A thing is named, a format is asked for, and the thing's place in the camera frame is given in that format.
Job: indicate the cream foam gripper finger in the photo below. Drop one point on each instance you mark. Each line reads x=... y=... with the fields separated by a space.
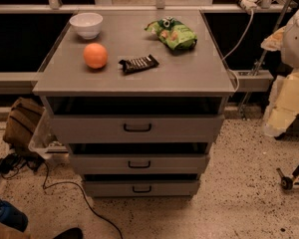
x=283 y=105

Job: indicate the grey top drawer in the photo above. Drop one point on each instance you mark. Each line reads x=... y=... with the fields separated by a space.
x=128 y=129

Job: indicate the grey drawer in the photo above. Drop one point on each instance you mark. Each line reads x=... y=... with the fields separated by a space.
x=128 y=129
x=139 y=164
x=141 y=188

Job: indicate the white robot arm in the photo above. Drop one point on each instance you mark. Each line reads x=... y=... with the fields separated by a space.
x=290 y=43

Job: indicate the grey drawer cabinet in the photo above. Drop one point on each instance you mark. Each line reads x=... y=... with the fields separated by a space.
x=190 y=83

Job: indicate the grey middle drawer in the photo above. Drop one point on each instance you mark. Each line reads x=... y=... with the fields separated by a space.
x=139 y=164

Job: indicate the grey bottom drawer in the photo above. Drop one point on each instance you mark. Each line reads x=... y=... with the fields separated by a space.
x=141 y=188

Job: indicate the black wheeled stand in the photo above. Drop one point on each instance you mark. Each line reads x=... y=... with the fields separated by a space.
x=286 y=182

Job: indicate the metal diagonal pole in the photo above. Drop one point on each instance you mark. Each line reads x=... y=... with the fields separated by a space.
x=271 y=43

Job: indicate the green chip bag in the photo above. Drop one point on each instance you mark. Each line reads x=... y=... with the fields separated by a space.
x=173 y=33

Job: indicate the black chocolate bar wrapper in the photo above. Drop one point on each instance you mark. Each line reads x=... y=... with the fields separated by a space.
x=138 y=64

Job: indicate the orange fruit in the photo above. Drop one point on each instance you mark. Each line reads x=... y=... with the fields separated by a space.
x=95 y=55

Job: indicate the white bowl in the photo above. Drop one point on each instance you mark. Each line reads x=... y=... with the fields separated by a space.
x=87 y=25

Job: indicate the clear plastic bin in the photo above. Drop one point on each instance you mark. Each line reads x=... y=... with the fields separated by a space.
x=44 y=142

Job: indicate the black shoe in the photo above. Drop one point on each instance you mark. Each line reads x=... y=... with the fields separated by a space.
x=73 y=233

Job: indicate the brown backpack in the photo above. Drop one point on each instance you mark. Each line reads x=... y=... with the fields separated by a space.
x=21 y=124

